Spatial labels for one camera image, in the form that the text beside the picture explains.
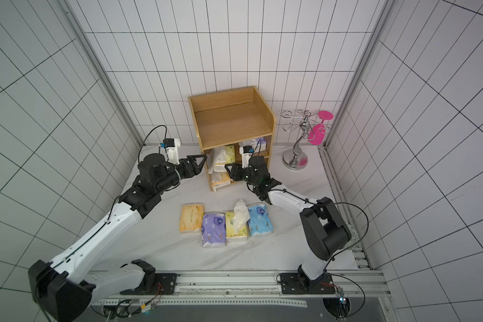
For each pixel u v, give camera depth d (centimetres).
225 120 86
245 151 76
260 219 85
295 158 110
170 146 62
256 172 67
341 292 70
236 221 84
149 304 68
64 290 36
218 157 83
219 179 97
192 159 63
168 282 73
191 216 85
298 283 66
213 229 81
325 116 94
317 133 99
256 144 90
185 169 62
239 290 73
